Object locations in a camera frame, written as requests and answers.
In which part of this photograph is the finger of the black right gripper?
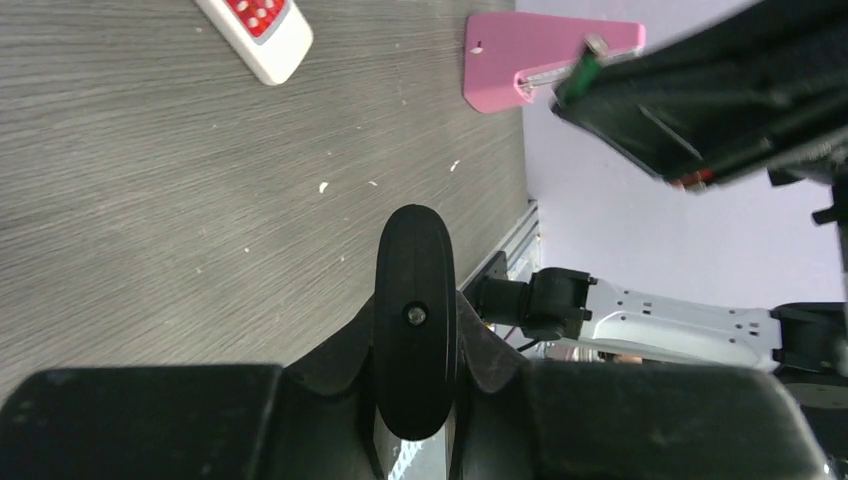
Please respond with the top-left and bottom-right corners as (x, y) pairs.
(552, 0), (847, 189)

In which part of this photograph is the pink metronome box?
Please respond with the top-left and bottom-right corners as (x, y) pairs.
(462, 11), (646, 114)

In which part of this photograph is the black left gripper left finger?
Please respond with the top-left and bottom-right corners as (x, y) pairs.
(1, 305), (378, 479)

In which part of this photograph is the white remote control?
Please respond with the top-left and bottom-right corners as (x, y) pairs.
(195, 0), (313, 86)

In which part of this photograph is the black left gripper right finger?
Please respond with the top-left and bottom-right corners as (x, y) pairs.
(449, 298), (829, 479)

